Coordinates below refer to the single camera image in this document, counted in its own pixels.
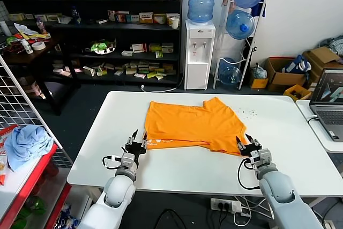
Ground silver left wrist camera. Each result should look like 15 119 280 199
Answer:
111 152 136 170

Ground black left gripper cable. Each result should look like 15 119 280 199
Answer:
101 155 120 171

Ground pile of grey clothes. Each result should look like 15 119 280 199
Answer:
317 35 343 58

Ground white box red picture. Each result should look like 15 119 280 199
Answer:
115 11 129 23

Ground grey laptop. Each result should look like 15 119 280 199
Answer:
308 68 343 143

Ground white water dispenser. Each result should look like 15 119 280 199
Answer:
184 19 217 91

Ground red white snack package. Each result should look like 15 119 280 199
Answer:
0 124 19 144

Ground plain brown cardboard box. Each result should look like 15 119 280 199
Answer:
302 46 343 85

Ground white wire grid panel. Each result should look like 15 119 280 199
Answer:
0 54 64 151

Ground blue white bag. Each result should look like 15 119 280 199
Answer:
284 54 312 76

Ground small yellow box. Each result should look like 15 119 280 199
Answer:
249 77 269 90

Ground white red medicine box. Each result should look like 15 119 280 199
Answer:
131 43 147 53

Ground large white table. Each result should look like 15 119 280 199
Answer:
66 91 343 210

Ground yellow white medicine box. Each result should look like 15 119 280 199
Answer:
139 12 154 25

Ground orange t-shirt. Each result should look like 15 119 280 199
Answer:
144 97 249 157

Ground white power strip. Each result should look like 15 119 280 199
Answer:
210 198 242 212

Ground black shelving unit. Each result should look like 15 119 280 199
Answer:
0 0 184 87

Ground white orange medicine box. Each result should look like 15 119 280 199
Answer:
166 13 180 26

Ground white jug rack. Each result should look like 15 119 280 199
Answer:
212 0 268 90

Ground small white bottle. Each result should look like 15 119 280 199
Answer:
21 39 33 55

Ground blue plastic bottle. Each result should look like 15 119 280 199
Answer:
70 5 81 25

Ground steel bowl with green packets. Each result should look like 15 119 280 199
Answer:
85 38 117 56

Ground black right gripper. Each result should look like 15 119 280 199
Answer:
235 134 263 157

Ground colourful paper pile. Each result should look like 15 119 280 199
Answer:
13 22 51 43

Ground green plastic bottle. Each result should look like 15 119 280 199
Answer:
17 196 46 221

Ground dark wooden table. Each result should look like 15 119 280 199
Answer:
0 34 81 117

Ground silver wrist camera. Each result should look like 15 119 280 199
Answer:
250 148 273 170
111 152 136 170

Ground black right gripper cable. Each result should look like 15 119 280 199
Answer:
237 158 261 191

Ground clear plastic bag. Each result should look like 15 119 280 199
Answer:
250 63 268 79

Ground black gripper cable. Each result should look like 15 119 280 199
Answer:
237 158 261 191
101 155 120 171

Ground small white side table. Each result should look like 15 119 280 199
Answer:
294 99 343 153

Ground open cardboard box red rim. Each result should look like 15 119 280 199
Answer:
265 56 308 92

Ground black floor cable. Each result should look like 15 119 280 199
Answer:
154 209 188 229

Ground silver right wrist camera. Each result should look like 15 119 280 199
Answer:
250 148 273 170

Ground green snack bag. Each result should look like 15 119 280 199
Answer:
5 35 22 46

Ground red white cart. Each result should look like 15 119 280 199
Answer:
0 124 73 229

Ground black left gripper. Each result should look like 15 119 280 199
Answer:
122 129 148 157

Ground light blue cloth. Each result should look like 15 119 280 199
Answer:
4 125 54 173

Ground white floor cable with plug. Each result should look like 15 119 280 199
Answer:
140 73 185 93

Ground yellow plastic bin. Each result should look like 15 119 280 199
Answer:
283 84 312 101

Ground blue white package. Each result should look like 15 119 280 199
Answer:
53 203 80 229

